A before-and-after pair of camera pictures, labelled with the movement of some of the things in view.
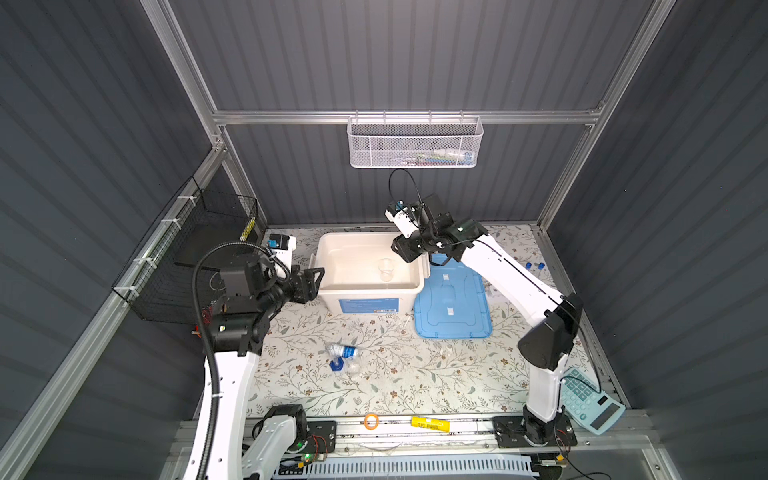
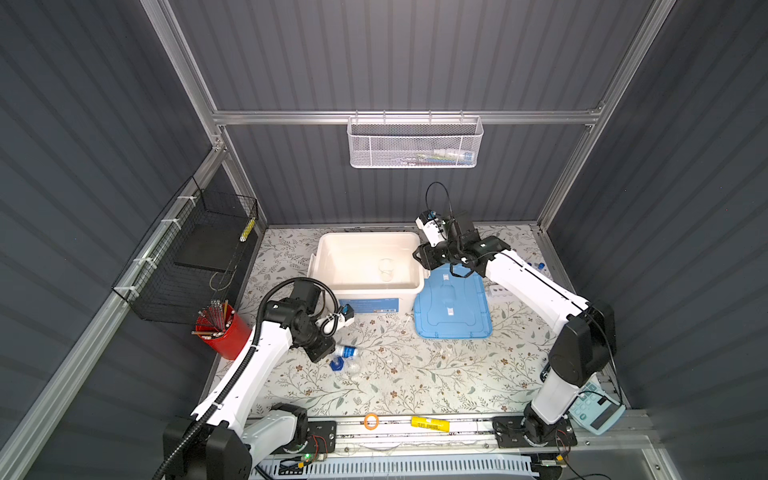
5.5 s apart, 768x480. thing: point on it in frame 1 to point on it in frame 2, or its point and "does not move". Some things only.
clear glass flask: x=386 y=267 does not move
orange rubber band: x=376 y=425 does not move
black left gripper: x=304 y=281 to x=316 y=354
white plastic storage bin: x=363 y=274 does not move
